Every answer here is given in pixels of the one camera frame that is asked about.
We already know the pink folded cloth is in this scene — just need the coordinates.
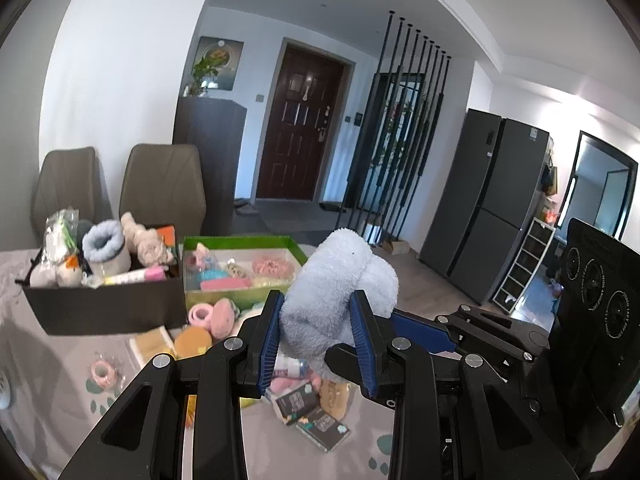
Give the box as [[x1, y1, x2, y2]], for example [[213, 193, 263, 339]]
[[200, 276, 252, 292]]

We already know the grey dining chair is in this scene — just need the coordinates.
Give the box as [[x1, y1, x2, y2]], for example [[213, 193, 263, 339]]
[[118, 144, 206, 237], [30, 146, 101, 237]]

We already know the cotton swab box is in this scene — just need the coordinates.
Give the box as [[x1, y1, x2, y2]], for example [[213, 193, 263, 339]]
[[129, 326, 176, 368]]

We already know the pink strawberry slipper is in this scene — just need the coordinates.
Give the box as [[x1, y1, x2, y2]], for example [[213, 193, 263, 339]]
[[188, 298, 240, 340]]

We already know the white shoe rack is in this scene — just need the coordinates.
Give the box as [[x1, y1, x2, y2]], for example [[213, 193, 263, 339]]
[[492, 218, 555, 314]]

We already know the pink plush toy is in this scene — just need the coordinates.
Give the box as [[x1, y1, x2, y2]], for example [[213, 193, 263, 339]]
[[269, 374, 322, 394]]

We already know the orange round plush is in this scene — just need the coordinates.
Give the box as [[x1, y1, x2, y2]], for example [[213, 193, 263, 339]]
[[174, 326, 213, 360]]

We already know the black tissue pack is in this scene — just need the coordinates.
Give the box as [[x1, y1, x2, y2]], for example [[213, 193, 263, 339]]
[[295, 406, 350, 453], [271, 382, 319, 426]]

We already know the beige bunny plush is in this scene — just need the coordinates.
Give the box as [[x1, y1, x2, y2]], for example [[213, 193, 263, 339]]
[[120, 211, 176, 268]]

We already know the black storage box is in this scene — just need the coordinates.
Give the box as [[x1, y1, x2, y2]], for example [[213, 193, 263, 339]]
[[17, 210, 186, 336]]

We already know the blue white bottle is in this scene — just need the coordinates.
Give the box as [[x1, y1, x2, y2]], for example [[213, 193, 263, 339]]
[[272, 353, 311, 379]]

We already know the dark grey refrigerator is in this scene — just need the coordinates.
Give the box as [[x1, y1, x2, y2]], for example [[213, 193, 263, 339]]
[[419, 110, 550, 304]]

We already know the green gift box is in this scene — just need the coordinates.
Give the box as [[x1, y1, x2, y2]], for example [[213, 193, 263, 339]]
[[182, 235, 307, 310]]

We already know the pink tape roll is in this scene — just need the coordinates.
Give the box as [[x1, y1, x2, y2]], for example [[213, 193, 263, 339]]
[[90, 359, 119, 390]]

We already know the framed food picture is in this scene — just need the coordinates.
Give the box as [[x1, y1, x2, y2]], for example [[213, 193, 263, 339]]
[[191, 36, 244, 96]]

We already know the pink mesh bath puff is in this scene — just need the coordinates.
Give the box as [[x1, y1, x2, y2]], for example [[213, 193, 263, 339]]
[[252, 256, 295, 280]]

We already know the dark brown entrance door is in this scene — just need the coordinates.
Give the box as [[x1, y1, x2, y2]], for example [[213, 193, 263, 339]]
[[256, 46, 344, 200]]

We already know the dark grey cabinet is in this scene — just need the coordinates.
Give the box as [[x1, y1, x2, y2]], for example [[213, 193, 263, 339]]
[[172, 96, 246, 235]]

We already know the potted green plant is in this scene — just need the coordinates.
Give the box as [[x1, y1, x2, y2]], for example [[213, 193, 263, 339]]
[[186, 55, 220, 96]]

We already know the black slat room divider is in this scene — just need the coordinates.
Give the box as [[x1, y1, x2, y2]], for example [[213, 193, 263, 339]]
[[336, 10, 451, 246]]

